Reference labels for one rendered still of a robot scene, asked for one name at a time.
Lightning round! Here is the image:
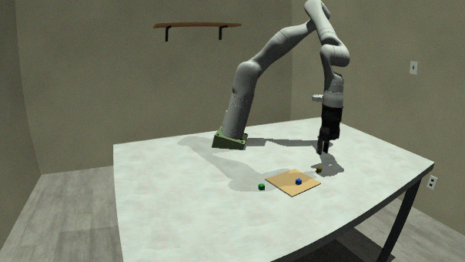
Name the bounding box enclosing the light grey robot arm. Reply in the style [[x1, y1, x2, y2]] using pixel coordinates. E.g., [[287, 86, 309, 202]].
[[221, 0, 350, 139]]

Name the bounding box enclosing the tan square mat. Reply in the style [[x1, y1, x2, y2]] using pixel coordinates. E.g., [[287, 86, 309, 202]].
[[265, 169, 321, 197]]

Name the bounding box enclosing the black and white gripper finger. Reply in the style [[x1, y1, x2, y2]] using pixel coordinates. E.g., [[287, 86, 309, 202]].
[[323, 141, 330, 153], [316, 136, 324, 155]]

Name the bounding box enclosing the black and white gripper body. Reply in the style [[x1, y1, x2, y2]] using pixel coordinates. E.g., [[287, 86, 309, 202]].
[[313, 90, 343, 141]]

